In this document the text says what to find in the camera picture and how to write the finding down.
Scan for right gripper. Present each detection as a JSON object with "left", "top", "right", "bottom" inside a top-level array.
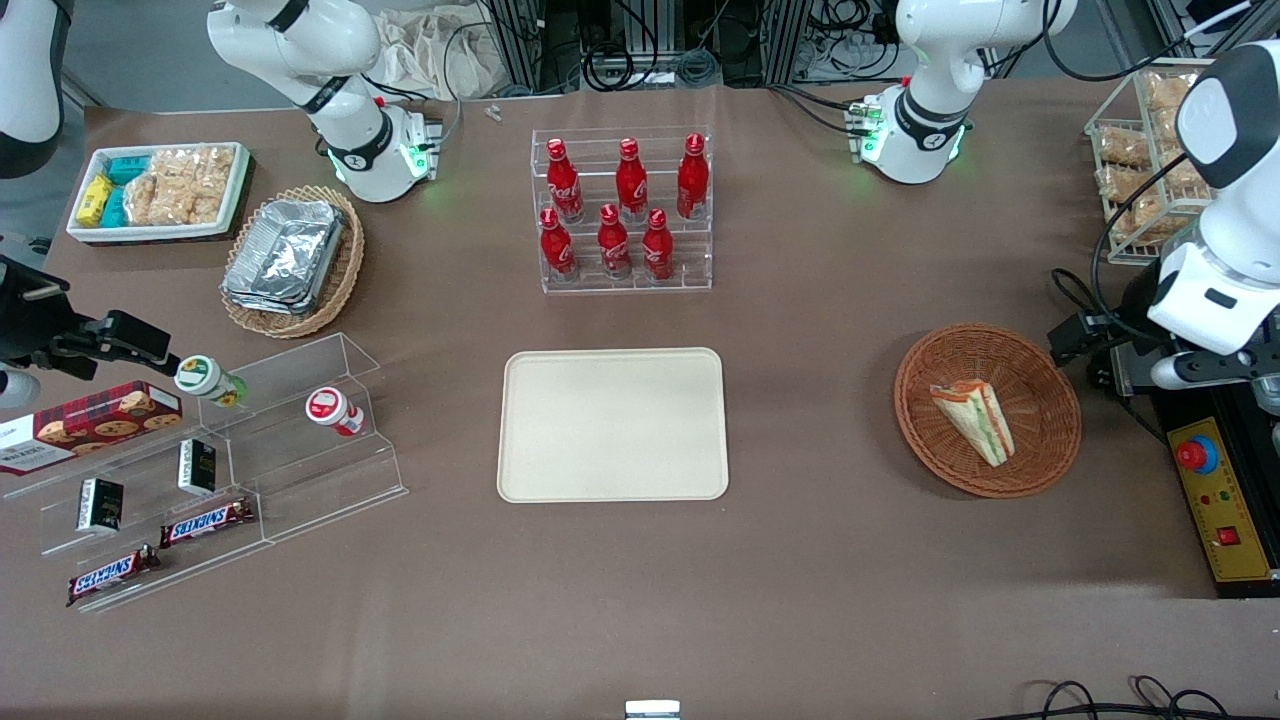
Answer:
[{"left": 0, "top": 255, "right": 184, "bottom": 383}]

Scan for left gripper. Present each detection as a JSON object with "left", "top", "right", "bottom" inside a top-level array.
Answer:
[{"left": 1048, "top": 311, "right": 1280, "bottom": 392}]

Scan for triangle sandwich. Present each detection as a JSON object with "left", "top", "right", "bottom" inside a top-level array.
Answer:
[{"left": 930, "top": 379, "right": 1017, "bottom": 469}]

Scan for round brown wicker basket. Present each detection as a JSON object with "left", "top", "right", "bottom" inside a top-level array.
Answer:
[{"left": 893, "top": 322, "right": 1083, "bottom": 499}]

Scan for white rectangular snack tray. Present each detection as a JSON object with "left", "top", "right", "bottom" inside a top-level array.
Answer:
[{"left": 66, "top": 142, "right": 251, "bottom": 244}]

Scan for oval light wicker basket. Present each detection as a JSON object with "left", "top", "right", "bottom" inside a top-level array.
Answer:
[{"left": 219, "top": 185, "right": 366, "bottom": 340}]

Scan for beige rectangular tray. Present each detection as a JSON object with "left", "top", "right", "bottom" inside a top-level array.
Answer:
[{"left": 497, "top": 347, "right": 730, "bottom": 503}]

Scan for black tabletop appliance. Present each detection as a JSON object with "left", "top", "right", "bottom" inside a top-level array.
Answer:
[{"left": 1088, "top": 345, "right": 1176, "bottom": 401}]

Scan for green lid drink bottle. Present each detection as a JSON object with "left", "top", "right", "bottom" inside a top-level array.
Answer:
[{"left": 174, "top": 355, "right": 248, "bottom": 409}]

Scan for red cookie box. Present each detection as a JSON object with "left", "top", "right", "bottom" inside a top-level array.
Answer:
[{"left": 0, "top": 380, "right": 184, "bottom": 477}]

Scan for small black box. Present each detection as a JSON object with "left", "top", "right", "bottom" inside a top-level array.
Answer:
[
  {"left": 178, "top": 438, "right": 218, "bottom": 497},
  {"left": 77, "top": 478, "right": 125, "bottom": 533}
]

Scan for clear rice cracker bag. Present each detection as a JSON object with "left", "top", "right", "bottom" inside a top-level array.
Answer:
[
  {"left": 122, "top": 170, "right": 227, "bottom": 228},
  {"left": 150, "top": 146, "right": 237, "bottom": 191}
]

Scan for yellow snack packet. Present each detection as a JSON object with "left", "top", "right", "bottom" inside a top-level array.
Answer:
[{"left": 76, "top": 174, "right": 115, "bottom": 228}]

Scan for stacked foil containers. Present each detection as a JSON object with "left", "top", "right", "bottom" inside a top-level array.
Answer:
[{"left": 222, "top": 199, "right": 347, "bottom": 315}]

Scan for Snickers bar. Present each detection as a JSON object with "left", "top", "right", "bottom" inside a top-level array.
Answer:
[
  {"left": 66, "top": 545, "right": 162, "bottom": 608},
  {"left": 160, "top": 497, "right": 256, "bottom": 549}
]

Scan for red lid drink bottle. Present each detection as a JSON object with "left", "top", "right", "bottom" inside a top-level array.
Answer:
[{"left": 305, "top": 387, "right": 367, "bottom": 438}]

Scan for clear acrylic stepped shelf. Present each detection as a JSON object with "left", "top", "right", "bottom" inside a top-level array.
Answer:
[{"left": 0, "top": 332, "right": 409, "bottom": 613}]

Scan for yellow emergency stop control box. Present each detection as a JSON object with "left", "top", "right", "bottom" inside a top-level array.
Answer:
[{"left": 1150, "top": 390, "right": 1280, "bottom": 599}]

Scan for beige cloth bag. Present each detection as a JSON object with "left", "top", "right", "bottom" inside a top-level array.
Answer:
[{"left": 372, "top": 8, "right": 501, "bottom": 101}]

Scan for red cola bottle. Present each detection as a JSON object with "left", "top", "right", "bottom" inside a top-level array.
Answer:
[
  {"left": 615, "top": 138, "right": 649, "bottom": 223},
  {"left": 677, "top": 133, "right": 710, "bottom": 221},
  {"left": 540, "top": 208, "right": 578, "bottom": 282},
  {"left": 545, "top": 138, "right": 586, "bottom": 223},
  {"left": 597, "top": 204, "right": 633, "bottom": 281},
  {"left": 642, "top": 208, "right": 675, "bottom": 282}
]

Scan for clear acrylic bottle rack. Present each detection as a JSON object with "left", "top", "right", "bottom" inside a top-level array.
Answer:
[{"left": 530, "top": 127, "right": 714, "bottom": 295}]

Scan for black looped table cable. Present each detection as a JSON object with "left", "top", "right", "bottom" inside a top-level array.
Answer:
[{"left": 1050, "top": 268, "right": 1151, "bottom": 346}]

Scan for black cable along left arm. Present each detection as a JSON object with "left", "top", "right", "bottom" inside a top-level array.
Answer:
[{"left": 1092, "top": 150, "right": 1219, "bottom": 331}]

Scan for white wire basket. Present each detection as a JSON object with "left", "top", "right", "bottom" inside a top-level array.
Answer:
[{"left": 1085, "top": 58, "right": 1280, "bottom": 267}]

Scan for black left arm base cables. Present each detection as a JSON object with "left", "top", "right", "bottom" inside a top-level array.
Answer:
[{"left": 768, "top": 84, "right": 873, "bottom": 137}]

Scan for black floor cable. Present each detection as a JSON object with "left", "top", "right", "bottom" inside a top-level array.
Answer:
[{"left": 1000, "top": 675, "right": 1280, "bottom": 720}]

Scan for black right arm base cable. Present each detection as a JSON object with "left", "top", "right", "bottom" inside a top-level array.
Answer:
[{"left": 365, "top": 20, "right": 501, "bottom": 151}]

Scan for aluminium frame rack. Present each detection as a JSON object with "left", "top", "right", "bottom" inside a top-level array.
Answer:
[{"left": 480, "top": 0, "right": 901, "bottom": 93}]

